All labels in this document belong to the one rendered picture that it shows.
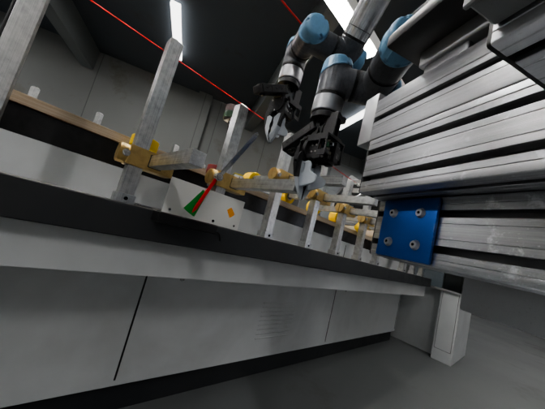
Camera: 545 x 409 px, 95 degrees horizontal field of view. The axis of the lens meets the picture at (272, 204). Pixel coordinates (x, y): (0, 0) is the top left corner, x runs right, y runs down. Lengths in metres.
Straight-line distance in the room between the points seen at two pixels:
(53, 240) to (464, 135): 0.75
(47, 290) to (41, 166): 0.34
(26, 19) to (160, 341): 0.97
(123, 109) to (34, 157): 5.27
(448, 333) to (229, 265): 2.45
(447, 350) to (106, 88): 6.61
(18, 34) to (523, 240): 0.83
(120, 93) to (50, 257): 5.66
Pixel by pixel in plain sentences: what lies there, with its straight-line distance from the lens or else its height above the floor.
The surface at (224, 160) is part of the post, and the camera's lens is 0.82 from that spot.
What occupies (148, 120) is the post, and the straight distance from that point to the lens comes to 0.74.
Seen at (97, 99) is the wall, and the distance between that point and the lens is 6.30.
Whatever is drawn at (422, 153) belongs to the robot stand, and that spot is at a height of 0.85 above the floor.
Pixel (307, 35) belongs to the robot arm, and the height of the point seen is 1.27.
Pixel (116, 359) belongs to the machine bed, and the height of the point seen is 0.19.
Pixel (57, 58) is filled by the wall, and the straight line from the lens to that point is 6.77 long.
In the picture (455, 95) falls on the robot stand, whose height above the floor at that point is 0.92.
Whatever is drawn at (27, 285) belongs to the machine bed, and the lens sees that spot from 0.96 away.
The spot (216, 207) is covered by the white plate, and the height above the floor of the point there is 0.75.
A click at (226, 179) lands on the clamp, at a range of 0.82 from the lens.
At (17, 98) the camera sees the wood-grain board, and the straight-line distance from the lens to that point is 0.92.
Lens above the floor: 0.71
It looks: 7 degrees up
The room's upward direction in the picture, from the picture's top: 15 degrees clockwise
